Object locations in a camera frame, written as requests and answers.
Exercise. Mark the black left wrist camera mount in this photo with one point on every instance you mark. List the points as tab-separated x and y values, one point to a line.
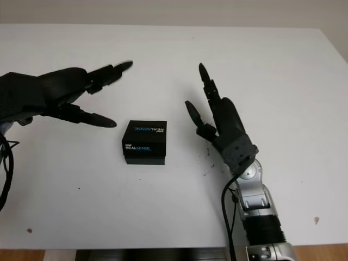
19	95

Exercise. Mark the black RealSense box lid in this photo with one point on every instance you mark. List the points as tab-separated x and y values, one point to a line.
146	130

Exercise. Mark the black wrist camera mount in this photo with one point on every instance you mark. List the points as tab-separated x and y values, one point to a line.
239	156
19	95

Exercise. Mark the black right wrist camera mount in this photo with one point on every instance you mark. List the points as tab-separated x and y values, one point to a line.
239	156

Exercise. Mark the dark grey robot body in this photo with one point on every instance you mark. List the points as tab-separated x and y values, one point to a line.
152	257

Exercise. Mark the black camera box base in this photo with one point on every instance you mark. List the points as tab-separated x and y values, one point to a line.
146	161

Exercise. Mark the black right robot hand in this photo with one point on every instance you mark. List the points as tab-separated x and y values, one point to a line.
229	122

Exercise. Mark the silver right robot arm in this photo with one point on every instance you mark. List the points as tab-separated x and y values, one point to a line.
254	195

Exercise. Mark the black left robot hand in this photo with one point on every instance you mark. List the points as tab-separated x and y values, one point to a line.
62	87

